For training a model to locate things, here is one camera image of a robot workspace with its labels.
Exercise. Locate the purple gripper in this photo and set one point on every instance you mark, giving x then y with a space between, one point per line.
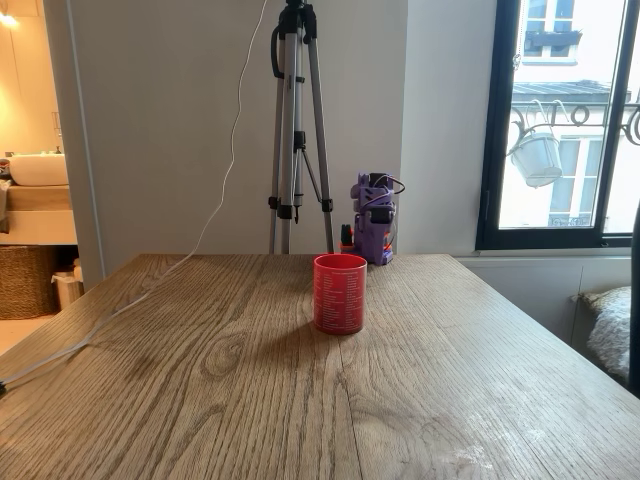
346 238

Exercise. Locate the purple robot arm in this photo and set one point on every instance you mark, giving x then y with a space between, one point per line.
375 240

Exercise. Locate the red cup with white print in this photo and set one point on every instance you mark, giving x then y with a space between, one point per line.
340 297

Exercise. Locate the orange and black clamp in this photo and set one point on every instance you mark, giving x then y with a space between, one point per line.
346 239
387 245

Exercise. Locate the white hanging planter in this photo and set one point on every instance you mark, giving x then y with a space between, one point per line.
537 155

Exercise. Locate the ornate balcony railing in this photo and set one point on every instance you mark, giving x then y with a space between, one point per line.
580 115

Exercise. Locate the fluffy grey cushion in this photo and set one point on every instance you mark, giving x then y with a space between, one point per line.
607 330

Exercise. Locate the small white bin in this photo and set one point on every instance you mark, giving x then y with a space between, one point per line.
67 290

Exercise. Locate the wooden vanity counter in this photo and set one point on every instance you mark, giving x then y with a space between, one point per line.
37 200

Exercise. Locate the woven wicker basket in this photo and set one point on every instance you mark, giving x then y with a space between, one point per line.
25 282

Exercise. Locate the grey camera tripod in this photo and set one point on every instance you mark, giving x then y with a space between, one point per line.
287 125

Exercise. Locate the black window frame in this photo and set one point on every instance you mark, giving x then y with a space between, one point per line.
492 125

